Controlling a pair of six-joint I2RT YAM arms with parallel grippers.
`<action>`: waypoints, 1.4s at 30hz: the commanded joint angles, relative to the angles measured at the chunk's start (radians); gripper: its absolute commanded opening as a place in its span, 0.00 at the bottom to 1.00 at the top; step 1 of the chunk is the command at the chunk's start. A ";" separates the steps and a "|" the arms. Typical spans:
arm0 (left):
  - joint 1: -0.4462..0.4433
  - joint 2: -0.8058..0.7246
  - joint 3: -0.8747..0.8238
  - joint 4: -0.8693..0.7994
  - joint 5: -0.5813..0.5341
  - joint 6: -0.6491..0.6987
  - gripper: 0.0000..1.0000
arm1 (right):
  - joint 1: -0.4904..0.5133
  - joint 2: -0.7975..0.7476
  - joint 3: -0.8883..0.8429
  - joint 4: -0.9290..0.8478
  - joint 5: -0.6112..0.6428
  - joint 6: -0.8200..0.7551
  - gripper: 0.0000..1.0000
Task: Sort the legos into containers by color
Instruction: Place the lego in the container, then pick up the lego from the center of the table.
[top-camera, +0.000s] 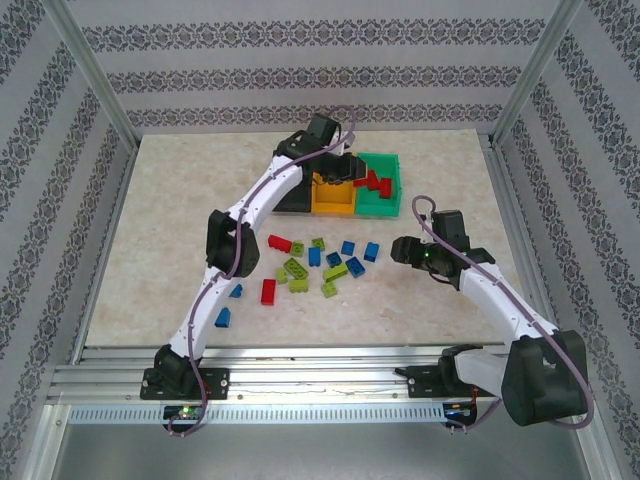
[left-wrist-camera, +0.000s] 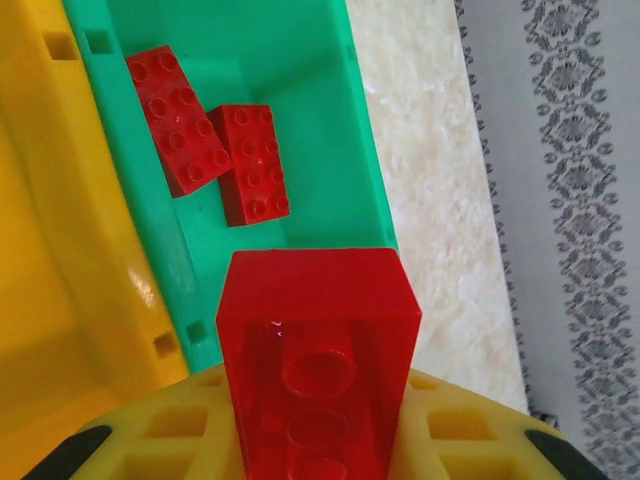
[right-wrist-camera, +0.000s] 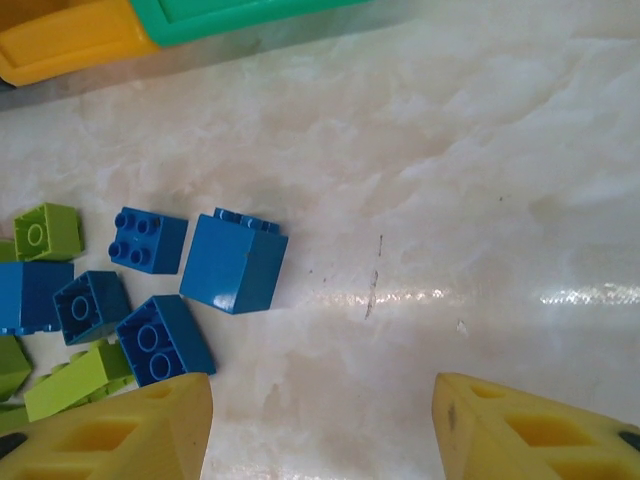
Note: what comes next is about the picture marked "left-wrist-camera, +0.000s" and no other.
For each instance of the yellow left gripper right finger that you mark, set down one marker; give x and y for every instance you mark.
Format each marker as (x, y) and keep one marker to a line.
(465, 440)

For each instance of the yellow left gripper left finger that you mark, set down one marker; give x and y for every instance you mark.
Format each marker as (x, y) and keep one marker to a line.
(150, 440)

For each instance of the red two-by-four lego brick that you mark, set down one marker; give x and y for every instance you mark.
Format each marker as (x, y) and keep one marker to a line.
(175, 125)
(310, 300)
(255, 165)

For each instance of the yellow plastic bin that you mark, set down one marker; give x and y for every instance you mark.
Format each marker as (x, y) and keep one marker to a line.
(50, 200)

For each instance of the green plastic bin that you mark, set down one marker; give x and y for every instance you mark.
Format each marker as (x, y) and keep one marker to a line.
(310, 150)

